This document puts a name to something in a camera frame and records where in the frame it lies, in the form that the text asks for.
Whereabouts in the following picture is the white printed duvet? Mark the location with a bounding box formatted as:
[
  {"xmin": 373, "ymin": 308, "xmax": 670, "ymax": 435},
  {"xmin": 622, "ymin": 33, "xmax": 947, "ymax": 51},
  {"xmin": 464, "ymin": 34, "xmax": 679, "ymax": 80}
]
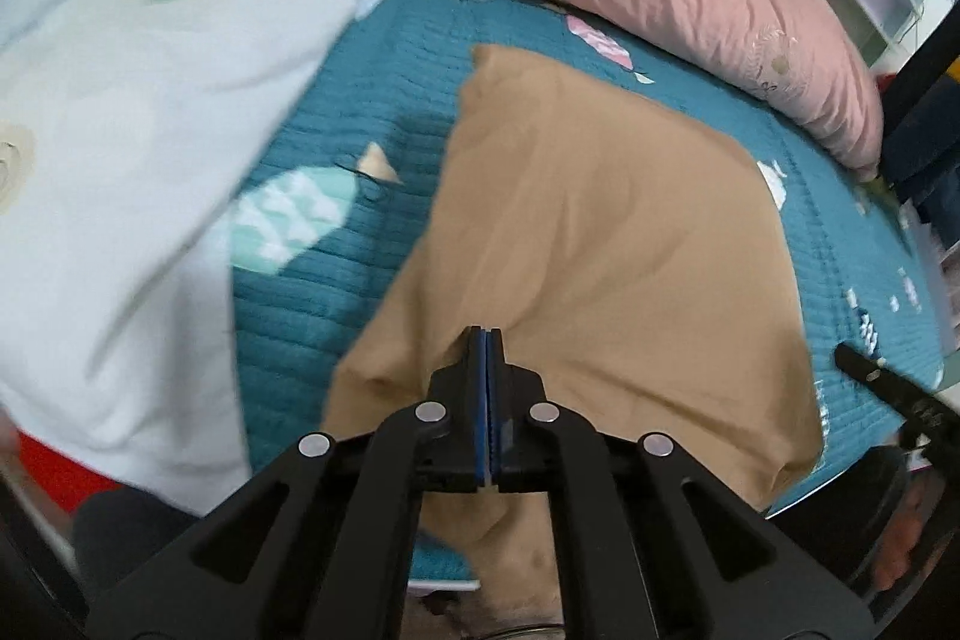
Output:
[{"xmin": 0, "ymin": 0, "xmax": 391, "ymax": 513}]

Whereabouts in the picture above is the red object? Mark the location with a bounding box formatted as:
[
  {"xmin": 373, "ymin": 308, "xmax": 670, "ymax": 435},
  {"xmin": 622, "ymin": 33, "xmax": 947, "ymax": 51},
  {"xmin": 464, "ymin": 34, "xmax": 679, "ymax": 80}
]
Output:
[{"xmin": 11, "ymin": 426, "xmax": 151, "ymax": 517}]

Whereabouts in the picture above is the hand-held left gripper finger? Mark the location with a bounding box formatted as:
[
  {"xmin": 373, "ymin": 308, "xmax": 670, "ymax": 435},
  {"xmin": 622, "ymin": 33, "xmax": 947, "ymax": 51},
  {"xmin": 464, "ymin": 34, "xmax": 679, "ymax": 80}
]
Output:
[
  {"xmin": 86, "ymin": 326, "xmax": 487, "ymax": 640},
  {"xmin": 487, "ymin": 329, "xmax": 875, "ymax": 640}
]

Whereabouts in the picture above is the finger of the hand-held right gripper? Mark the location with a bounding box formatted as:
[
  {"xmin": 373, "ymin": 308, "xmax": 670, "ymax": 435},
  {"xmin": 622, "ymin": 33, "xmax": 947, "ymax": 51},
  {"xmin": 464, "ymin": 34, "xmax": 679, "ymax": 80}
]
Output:
[{"xmin": 835, "ymin": 344, "xmax": 960, "ymax": 457}]

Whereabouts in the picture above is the teal quilted bed mat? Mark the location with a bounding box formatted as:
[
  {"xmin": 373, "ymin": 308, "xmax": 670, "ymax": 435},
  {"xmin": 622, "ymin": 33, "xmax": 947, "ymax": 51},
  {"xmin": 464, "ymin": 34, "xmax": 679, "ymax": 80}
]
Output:
[{"xmin": 225, "ymin": 0, "xmax": 946, "ymax": 592}]

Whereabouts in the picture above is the tan button-front jacket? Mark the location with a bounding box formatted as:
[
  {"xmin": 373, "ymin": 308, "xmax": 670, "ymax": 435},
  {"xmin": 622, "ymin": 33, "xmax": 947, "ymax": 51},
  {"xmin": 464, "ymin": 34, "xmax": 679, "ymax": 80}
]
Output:
[{"xmin": 322, "ymin": 44, "xmax": 826, "ymax": 640}]

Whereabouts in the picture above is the navy and yellow puffer jacket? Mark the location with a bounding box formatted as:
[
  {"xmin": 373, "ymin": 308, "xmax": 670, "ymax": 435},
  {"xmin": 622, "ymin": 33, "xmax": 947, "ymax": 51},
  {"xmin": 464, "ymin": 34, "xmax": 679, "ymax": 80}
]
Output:
[{"xmin": 877, "ymin": 2, "xmax": 960, "ymax": 214}]

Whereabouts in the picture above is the person's right hand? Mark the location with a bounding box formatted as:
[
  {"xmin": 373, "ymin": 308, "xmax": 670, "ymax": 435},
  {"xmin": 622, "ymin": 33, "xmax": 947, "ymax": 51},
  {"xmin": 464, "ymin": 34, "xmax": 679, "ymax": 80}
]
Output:
[{"xmin": 872, "ymin": 482, "xmax": 942, "ymax": 592}]

